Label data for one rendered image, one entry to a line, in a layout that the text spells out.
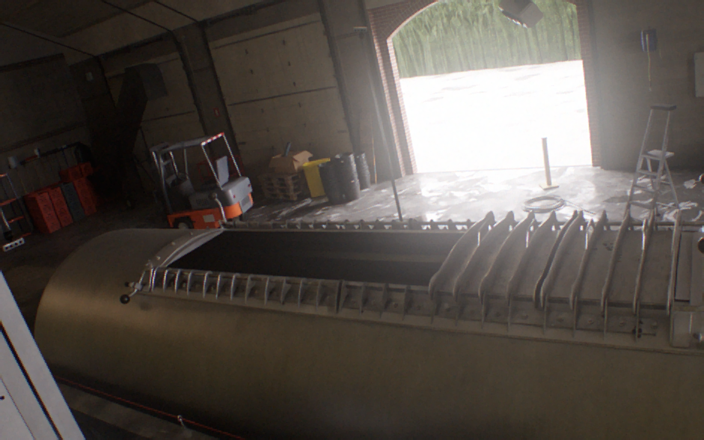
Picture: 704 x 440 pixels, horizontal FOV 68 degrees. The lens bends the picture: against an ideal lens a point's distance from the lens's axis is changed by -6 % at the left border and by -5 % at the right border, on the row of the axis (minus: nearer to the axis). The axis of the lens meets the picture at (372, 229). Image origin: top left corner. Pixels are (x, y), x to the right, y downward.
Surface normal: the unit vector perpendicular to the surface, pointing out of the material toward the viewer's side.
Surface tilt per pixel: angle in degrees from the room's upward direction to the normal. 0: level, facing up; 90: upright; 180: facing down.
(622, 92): 90
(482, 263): 7
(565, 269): 8
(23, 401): 90
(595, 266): 7
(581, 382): 45
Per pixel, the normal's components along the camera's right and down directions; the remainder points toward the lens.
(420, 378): -0.51, -0.28
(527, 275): -0.30, -0.82
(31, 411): 0.71, 0.10
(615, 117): -0.49, 0.40
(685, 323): -0.43, -0.59
